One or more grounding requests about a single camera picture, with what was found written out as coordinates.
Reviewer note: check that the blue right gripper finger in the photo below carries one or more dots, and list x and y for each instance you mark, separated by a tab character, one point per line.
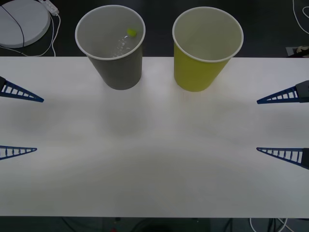
305	157
303	91

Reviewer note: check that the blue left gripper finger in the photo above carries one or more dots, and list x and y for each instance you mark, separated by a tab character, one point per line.
3	88
24	149

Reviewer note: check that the clear bottle with green cap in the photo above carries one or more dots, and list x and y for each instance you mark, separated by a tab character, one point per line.
132	32

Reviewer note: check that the grey floor box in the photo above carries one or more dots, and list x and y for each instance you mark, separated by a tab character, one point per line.
290	51

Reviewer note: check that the round white disc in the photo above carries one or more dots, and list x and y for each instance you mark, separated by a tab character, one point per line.
33	24

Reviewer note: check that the white power strip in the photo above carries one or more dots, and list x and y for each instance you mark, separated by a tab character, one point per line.
51	7

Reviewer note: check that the yellow-green plastic bin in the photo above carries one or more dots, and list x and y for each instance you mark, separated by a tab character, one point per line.
193	75

